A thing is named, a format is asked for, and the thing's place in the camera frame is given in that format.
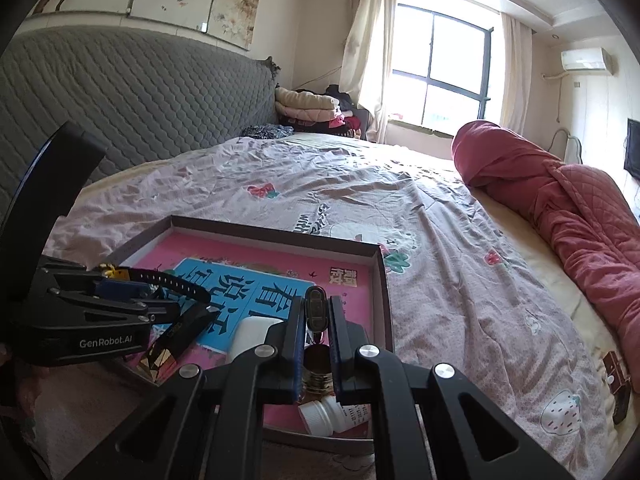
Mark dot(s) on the dark patterned cloth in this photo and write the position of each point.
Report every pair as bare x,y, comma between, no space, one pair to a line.
267,131

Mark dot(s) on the small white bottle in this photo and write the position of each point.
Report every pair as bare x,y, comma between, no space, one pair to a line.
325,415

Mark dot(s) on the brown hair clip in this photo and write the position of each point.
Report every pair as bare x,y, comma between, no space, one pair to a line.
617,385

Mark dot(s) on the pink quilted duvet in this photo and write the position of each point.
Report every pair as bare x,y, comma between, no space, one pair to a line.
575,200

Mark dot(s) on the grey quilted headboard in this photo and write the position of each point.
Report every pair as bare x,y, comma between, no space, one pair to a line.
150,100

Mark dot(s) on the cream curtain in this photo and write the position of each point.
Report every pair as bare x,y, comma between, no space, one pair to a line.
515,75
367,60

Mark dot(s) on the pink box lid tray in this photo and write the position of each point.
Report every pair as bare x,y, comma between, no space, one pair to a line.
385,305

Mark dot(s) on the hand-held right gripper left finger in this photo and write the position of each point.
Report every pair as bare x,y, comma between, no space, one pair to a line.
299,355

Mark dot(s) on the white air conditioner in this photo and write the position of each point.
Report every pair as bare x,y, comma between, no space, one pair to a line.
585,60

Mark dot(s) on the black television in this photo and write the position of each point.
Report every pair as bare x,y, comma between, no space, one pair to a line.
633,150

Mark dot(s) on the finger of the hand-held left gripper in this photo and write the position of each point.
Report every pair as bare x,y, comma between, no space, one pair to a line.
120,289
125,310

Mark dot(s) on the window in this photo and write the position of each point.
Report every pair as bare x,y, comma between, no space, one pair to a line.
440,60

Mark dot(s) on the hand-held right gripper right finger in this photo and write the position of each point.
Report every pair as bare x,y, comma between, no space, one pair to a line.
334,355

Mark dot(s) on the cream folded blankets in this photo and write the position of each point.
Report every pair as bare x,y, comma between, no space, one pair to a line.
305,105

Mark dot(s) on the white earbuds case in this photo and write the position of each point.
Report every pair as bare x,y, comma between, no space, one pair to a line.
250,332

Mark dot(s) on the pink and blue book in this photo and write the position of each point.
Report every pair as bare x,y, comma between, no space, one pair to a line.
350,300

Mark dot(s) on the yellow and black wristwatch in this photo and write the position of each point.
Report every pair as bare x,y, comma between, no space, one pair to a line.
175,282

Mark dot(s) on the white metal frame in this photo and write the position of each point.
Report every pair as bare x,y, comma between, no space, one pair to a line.
575,145

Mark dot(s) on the pink printed bed sheet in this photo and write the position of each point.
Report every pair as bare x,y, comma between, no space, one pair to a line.
450,285

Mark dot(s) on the faceted black and gold case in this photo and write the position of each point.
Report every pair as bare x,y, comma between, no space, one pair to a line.
175,345

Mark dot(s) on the pile of dark clothes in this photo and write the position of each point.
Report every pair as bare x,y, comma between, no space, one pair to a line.
352,122

